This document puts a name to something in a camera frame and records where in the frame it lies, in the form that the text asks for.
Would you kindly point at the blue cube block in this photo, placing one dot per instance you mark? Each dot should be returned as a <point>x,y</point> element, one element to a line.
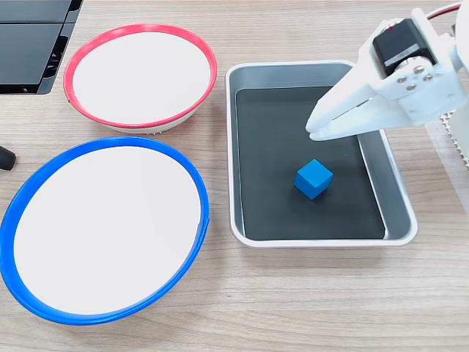
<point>311,179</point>

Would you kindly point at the silver metal tray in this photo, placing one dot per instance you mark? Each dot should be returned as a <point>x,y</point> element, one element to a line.
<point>388,183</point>

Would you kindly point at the black tray liner mat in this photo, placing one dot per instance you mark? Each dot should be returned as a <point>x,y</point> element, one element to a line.
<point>275,165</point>

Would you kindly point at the white dish red rim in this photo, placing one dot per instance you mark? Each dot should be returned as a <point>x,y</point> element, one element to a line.
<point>143,77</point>

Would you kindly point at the white dish blue rim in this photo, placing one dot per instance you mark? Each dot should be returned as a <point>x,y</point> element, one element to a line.
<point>106,231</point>

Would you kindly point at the white perforated pad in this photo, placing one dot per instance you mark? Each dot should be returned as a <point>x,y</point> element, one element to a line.
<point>448,124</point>

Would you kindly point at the translucent sheet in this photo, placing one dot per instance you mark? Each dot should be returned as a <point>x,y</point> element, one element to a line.
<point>445,165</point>

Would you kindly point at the black panel device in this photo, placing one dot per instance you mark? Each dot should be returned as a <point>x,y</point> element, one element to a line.
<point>25,47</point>

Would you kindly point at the small black rounded object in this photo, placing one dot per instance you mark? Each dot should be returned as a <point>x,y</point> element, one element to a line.
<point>6,158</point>

